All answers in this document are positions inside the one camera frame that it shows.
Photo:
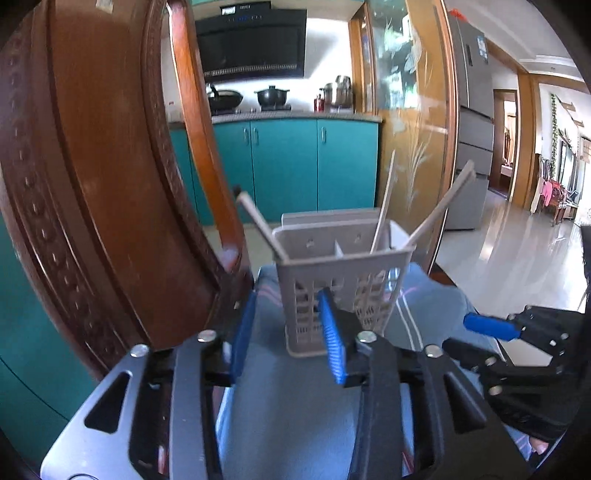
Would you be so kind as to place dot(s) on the hanging green vine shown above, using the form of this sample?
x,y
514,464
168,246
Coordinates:
x,y
554,134

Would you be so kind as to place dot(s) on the beige chopstick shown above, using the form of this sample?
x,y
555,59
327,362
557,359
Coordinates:
x,y
443,203

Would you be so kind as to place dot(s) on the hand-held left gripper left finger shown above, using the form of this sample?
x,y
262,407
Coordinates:
x,y
242,332

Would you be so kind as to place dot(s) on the grey plastic utensil holder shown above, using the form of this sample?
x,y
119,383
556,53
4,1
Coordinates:
x,y
304,277

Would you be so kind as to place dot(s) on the black wok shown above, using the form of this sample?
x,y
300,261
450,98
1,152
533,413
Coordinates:
x,y
226,98

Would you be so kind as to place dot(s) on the teal kitchen cabinets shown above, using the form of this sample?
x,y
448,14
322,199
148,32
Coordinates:
x,y
286,161

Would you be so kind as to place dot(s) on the steel kettle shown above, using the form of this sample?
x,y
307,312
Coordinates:
x,y
339,92

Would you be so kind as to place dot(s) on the etched glass sliding door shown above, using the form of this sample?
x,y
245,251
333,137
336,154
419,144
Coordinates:
x,y
415,115

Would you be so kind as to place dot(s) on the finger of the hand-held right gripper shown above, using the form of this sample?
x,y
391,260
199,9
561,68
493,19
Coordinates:
x,y
489,325
471,355

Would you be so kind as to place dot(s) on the cream chopstick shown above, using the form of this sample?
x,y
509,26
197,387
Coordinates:
x,y
258,221

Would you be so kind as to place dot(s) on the red bottle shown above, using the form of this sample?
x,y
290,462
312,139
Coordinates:
x,y
318,104

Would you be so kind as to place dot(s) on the grey refrigerator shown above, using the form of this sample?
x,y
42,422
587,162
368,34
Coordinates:
x,y
471,138

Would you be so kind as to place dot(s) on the black range hood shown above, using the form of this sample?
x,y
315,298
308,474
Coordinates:
x,y
254,41

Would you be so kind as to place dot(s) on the wooden chair back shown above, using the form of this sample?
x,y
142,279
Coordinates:
x,y
92,161

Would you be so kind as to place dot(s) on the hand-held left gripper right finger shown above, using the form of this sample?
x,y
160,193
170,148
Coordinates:
x,y
333,346

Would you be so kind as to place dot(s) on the black cooking pot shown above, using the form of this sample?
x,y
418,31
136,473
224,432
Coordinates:
x,y
272,97

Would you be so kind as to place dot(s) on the white chopstick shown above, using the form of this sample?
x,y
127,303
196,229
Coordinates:
x,y
450,189

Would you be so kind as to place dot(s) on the thin light wooden chopstick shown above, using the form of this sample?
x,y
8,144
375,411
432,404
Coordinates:
x,y
383,207

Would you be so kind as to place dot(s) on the gas stove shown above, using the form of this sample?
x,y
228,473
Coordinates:
x,y
251,110

